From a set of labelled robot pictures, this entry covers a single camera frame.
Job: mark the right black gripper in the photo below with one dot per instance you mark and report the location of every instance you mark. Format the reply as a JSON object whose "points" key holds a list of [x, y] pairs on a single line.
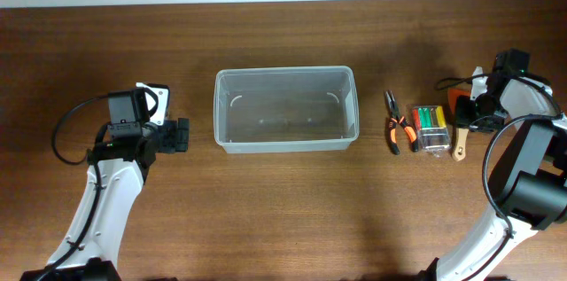
{"points": [[463, 113]]}

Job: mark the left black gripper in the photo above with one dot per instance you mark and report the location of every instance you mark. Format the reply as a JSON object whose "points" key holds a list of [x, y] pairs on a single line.
{"points": [[181, 134]]}

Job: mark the orange scraper wooden handle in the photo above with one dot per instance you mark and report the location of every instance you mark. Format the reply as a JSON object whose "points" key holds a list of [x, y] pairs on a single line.
{"points": [[459, 101]]}

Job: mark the clear screwdriver set case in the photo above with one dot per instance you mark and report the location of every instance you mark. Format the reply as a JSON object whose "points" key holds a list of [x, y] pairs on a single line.
{"points": [[431, 128]]}

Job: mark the orange black long-nose pliers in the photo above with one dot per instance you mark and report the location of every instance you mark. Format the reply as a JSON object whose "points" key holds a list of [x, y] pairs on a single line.
{"points": [[396, 119]]}

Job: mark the clear plastic container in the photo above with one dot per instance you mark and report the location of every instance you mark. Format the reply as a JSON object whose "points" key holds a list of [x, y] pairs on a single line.
{"points": [[286, 109]]}

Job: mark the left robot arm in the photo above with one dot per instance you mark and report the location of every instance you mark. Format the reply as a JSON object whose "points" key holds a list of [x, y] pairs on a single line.
{"points": [[119, 161]]}

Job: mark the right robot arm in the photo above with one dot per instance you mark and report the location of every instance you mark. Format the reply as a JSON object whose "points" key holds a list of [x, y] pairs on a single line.
{"points": [[524, 168]]}

